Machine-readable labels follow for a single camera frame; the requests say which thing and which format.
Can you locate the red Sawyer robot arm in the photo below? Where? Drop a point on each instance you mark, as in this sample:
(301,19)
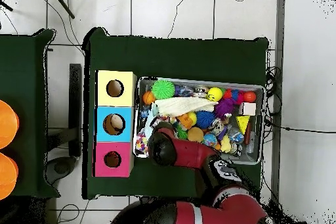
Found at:
(189,153)

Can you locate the small orange ball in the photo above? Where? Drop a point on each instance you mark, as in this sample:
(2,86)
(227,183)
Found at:
(250,97)

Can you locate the purple plush toy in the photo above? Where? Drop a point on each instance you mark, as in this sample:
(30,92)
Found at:
(224,107)

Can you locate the plain wooden block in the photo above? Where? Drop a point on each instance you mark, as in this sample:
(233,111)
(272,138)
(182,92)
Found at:
(248,109)

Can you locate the cream yellow cloth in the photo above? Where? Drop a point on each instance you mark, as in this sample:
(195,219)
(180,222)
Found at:
(184,106)

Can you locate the wooden box with three holes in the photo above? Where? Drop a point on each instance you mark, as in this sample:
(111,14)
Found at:
(129,140)

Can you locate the yellow triangular block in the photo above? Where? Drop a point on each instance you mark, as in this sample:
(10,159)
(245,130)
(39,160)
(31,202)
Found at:
(242,123)

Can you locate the dark green covered side table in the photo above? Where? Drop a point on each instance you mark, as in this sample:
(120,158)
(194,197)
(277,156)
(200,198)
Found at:
(26,77)

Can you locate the grey floor stand base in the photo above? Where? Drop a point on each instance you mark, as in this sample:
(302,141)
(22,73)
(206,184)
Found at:
(62,169)

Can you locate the yellow ball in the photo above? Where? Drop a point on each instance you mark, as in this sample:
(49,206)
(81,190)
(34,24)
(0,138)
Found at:
(215,94)

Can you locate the dark green table cloth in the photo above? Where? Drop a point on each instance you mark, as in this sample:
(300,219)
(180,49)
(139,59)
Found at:
(173,56)

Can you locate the blue globe ball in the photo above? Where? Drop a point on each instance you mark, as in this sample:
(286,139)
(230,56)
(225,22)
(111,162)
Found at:
(210,140)

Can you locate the orange round bowl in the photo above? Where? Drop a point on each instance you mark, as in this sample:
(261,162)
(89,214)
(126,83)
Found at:
(6,124)
(6,176)

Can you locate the clear mesh bin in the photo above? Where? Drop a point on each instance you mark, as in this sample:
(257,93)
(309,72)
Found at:
(257,150)

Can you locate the black rod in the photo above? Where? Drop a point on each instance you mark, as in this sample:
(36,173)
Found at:
(62,4)
(5,5)

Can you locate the green spiky ball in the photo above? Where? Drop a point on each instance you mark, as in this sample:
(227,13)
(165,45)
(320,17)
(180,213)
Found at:
(163,89)

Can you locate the orange basketball toy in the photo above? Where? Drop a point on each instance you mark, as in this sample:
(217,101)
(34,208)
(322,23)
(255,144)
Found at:
(148,98)

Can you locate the black upright panel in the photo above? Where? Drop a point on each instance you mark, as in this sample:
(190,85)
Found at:
(75,108)

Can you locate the colourful polka dot cloth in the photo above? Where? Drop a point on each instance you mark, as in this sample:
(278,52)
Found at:
(140,142)

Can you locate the blue spiky ball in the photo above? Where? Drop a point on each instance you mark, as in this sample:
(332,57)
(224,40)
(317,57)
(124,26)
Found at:
(206,119)

